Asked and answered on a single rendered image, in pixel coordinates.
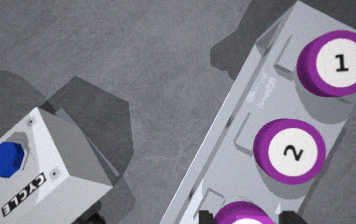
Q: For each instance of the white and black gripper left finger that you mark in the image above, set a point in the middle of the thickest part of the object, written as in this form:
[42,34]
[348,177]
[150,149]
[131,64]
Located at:
[205,217]

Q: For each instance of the white control panel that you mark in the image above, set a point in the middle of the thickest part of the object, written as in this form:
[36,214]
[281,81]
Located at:
[49,173]

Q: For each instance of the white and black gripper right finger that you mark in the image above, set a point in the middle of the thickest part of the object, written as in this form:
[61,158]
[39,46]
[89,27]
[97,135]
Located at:
[290,217]

